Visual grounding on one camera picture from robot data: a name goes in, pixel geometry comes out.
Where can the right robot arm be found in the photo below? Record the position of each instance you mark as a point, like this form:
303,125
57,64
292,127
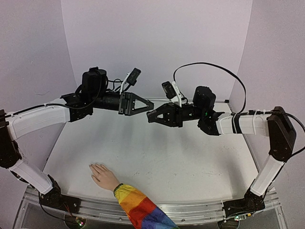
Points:
274,124

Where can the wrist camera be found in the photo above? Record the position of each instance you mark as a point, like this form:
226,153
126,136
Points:
173,92
130,80

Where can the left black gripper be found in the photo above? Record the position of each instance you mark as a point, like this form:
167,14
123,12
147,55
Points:
127,105

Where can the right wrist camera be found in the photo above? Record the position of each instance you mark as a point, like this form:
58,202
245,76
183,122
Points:
173,92

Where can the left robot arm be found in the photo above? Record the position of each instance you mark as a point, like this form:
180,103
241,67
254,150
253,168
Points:
92,93

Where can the aluminium front rail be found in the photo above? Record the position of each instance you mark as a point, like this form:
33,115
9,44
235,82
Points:
181,213

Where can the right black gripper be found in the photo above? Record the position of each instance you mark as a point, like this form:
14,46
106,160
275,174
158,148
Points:
177,115

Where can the rainbow sleeve forearm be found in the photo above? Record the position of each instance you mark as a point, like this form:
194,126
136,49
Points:
141,211

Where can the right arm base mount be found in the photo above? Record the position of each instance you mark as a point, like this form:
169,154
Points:
249,204

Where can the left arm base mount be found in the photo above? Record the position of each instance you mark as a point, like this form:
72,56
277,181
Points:
55,199

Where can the mannequin hand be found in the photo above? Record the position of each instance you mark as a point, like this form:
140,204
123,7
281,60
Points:
103,177

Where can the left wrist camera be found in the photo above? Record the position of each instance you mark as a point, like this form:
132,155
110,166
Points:
130,80

